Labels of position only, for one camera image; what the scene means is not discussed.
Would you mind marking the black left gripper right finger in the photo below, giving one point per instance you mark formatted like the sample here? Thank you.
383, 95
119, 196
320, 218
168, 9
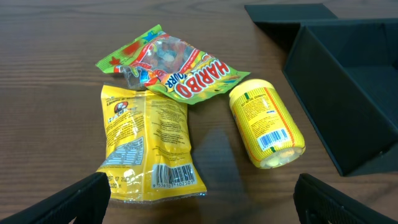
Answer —
317, 202

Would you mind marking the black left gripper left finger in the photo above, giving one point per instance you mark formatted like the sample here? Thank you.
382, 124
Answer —
85, 201

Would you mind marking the yellow candy bottle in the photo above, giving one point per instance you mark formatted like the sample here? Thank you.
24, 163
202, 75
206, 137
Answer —
269, 133

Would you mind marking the green Haribo gummy bag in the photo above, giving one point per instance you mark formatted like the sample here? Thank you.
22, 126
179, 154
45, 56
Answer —
161, 63

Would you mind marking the black open box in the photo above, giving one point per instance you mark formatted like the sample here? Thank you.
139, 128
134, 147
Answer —
344, 74

